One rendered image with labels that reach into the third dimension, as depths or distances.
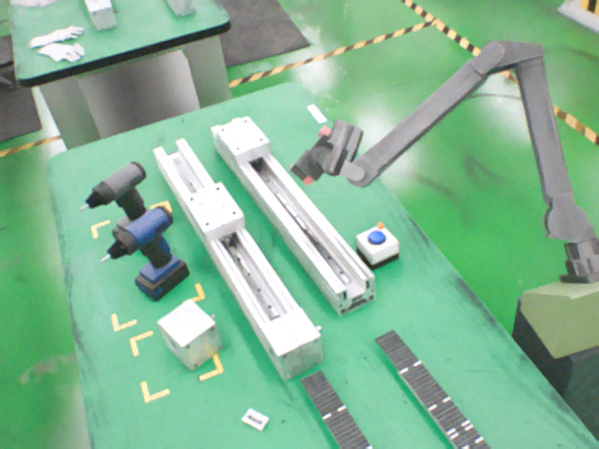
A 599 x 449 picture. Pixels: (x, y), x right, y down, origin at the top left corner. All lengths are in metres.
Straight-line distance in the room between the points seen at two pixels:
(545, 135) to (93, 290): 1.15
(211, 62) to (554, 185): 1.94
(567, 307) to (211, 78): 2.12
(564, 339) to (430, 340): 0.28
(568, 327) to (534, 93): 0.49
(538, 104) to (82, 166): 1.40
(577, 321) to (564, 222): 0.20
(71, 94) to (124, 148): 0.82
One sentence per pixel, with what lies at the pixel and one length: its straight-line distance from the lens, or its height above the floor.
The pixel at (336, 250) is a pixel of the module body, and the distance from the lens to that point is 1.56.
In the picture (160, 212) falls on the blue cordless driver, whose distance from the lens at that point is 1.54.
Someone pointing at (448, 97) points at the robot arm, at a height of 1.18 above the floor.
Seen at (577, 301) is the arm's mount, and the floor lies 0.96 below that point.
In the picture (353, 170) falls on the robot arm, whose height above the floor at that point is 1.07.
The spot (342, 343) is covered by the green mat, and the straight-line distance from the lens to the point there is 1.46.
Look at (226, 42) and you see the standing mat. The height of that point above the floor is 0.01.
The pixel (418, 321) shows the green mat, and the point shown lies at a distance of 1.50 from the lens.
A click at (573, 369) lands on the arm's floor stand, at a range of 1.51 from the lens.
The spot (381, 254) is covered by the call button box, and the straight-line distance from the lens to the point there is 1.57.
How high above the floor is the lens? 1.96
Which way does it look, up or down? 43 degrees down
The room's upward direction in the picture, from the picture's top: 9 degrees counter-clockwise
